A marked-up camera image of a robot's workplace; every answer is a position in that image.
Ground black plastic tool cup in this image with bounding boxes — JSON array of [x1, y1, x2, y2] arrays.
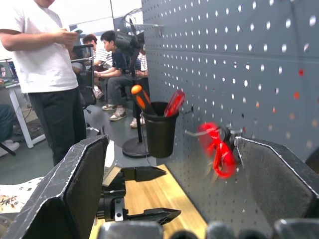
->
[[142, 101, 180, 159]]

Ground black office chair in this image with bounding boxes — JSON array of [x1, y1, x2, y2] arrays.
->
[[71, 43, 97, 110]]

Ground seated person in blue jeans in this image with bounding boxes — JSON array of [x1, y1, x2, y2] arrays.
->
[[0, 104, 20, 158]]

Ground orange and black screwdriver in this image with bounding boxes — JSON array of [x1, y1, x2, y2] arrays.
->
[[131, 84, 158, 117]]

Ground grey metal pegboard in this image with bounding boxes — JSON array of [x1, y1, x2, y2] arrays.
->
[[141, 0, 319, 239]]

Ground standing person in white shirt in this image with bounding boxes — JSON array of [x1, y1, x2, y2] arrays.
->
[[0, 0, 87, 167]]

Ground red handled scissors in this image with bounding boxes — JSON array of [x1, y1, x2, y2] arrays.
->
[[197, 121, 237, 186]]

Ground seated person behind fan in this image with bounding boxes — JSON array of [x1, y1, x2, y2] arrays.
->
[[129, 32, 150, 129]]

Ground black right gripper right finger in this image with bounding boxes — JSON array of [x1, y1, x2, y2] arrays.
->
[[234, 136, 319, 223]]

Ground seated person in striped shirt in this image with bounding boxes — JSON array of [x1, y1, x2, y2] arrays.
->
[[82, 33, 113, 100]]

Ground laptop screen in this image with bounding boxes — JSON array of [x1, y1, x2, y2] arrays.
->
[[0, 58, 20, 83]]

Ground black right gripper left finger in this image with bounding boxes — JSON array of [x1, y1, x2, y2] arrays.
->
[[0, 134, 110, 239]]

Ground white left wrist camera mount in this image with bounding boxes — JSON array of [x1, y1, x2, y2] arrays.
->
[[102, 139, 123, 187]]

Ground silver robot body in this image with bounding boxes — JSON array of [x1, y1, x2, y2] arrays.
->
[[0, 176, 46, 232]]

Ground red handled screwdriver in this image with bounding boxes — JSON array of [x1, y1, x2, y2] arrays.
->
[[163, 90, 186, 118]]

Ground seated person in dark shirt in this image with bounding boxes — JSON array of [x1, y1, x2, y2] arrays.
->
[[94, 30, 134, 122]]

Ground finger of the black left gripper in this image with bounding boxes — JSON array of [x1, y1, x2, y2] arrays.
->
[[121, 166, 167, 183], [127, 208, 182, 226]]

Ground white desk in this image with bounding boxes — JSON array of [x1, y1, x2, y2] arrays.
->
[[0, 81, 46, 149]]

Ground metal pegboard hook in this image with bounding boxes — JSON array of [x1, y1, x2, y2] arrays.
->
[[179, 106, 195, 116], [184, 127, 225, 138]]

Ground black standing fan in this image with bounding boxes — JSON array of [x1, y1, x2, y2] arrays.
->
[[115, 8, 151, 159]]

